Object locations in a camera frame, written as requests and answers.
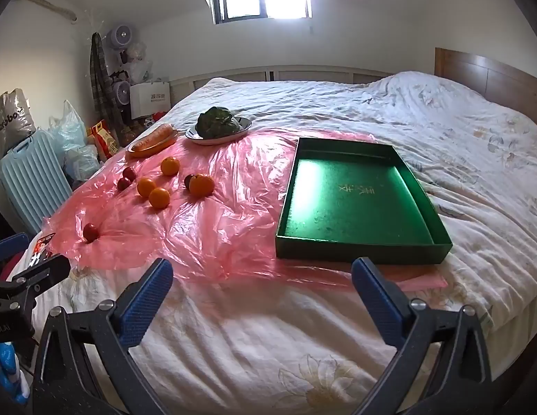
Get white plastic bag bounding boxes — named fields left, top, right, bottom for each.
left=121, top=43, right=153, bottom=84

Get person's left hand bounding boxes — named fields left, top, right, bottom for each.
left=0, top=341, right=30, bottom=405

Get bed with floral white quilt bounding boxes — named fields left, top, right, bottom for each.
left=9, top=71, right=537, bottom=415

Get pink plastic sheet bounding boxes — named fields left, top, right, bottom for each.
left=43, top=129, right=448, bottom=292

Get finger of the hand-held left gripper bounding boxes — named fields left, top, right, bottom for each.
left=0, top=254, right=71, bottom=307
left=0, top=232, right=30, bottom=262

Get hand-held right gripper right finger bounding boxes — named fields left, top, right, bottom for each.
left=352, top=257, right=494, bottom=415

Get light blue plastic bag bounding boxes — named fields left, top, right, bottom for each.
left=48, top=100, right=88, bottom=152

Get plaid scarf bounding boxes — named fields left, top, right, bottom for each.
left=88, top=31, right=124, bottom=141

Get white wrapped wall pipe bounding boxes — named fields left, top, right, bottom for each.
left=13, top=0, right=78, bottom=22

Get green leafy vegetable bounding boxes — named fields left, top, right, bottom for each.
left=196, top=106, right=243, bottom=140

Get red and yellow box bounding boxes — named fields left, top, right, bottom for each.
left=87, top=120, right=122, bottom=162

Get carrot on orange plate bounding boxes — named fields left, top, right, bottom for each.
left=127, top=132, right=179, bottom=158

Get small white fan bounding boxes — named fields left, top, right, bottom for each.
left=113, top=80, right=131, bottom=107
left=109, top=25, right=134, bottom=49

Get white panelled cabinet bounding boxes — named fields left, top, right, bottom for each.
left=169, top=66, right=394, bottom=98

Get green cardboard box tray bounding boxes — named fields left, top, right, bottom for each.
left=275, top=137, right=453, bottom=265

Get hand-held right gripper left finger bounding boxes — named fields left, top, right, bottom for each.
left=31, top=258, right=174, bottom=415

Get silver printed bag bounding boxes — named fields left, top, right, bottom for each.
left=0, top=89, right=37, bottom=148

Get wooden headboard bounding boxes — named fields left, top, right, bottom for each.
left=434, top=47, right=537, bottom=130

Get white cardboard box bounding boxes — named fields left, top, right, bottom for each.
left=130, top=80, right=171, bottom=119

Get red printed packet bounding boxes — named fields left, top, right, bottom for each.
left=28, top=232, right=56, bottom=269

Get large orange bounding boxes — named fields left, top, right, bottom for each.
left=189, top=173, right=216, bottom=196

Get clear plastic bag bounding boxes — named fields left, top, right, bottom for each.
left=63, top=145, right=100, bottom=182

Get light blue suitcase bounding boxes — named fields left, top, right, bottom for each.
left=0, top=135, right=74, bottom=236

